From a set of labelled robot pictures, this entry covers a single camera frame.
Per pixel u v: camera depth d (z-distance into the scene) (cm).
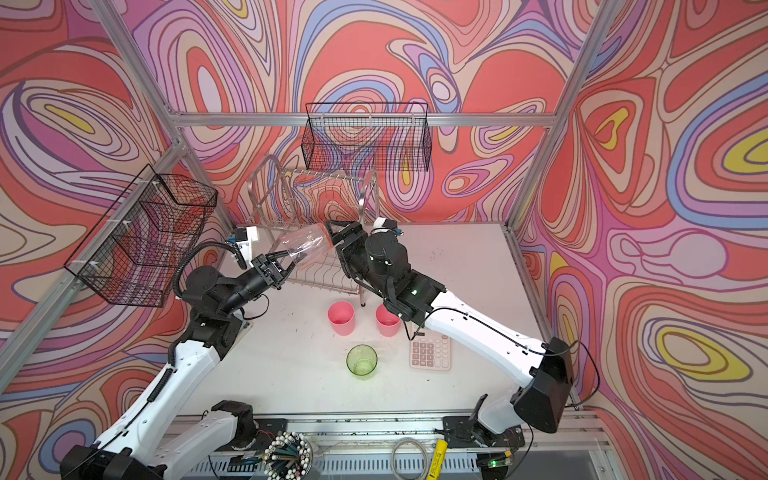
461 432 74
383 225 63
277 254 63
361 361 84
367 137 96
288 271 62
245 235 61
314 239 59
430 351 86
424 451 71
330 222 61
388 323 91
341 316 92
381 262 48
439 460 69
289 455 60
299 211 119
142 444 40
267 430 74
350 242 56
